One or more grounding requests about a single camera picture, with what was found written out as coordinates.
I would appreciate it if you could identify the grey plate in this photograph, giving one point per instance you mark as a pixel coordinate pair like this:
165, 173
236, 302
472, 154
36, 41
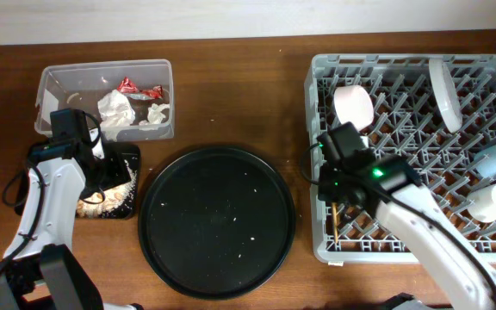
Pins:
444, 91

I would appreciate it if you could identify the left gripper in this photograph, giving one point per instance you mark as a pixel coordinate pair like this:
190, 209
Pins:
119, 171

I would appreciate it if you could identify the white cup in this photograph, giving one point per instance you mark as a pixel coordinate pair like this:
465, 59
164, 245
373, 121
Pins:
483, 204

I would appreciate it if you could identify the grey dishwasher rack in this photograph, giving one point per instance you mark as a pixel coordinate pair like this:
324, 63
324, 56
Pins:
407, 122

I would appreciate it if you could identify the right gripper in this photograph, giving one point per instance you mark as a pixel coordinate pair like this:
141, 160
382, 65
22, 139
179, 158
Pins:
325, 191

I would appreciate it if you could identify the clear plastic waste bin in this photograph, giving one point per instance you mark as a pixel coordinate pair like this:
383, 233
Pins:
81, 86

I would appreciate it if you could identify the rice and nut scraps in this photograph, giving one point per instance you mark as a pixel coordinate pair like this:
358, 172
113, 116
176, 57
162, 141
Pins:
114, 203

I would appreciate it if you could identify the small white tissue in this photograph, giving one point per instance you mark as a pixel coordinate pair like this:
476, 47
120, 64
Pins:
156, 114

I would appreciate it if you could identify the round black serving tray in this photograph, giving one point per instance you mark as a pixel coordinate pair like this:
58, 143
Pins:
217, 223

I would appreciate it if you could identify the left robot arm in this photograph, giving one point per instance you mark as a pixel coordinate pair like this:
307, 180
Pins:
38, 269

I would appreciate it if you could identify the red snack wrapper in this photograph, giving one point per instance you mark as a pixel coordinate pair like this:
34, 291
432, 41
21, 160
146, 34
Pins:
128, 88

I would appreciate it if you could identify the black rectangular tray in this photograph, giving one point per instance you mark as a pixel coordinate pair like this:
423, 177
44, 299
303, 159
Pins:
129, 155

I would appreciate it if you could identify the white napkin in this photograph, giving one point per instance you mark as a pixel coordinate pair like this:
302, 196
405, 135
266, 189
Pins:
116, 112

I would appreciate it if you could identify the pink bowl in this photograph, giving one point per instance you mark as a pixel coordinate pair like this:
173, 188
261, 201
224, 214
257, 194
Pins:
353, 104

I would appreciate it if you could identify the wooden chopstick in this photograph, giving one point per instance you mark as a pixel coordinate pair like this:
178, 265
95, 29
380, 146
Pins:
335, 222

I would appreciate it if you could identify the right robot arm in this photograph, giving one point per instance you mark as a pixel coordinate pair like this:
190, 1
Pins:
391, 191

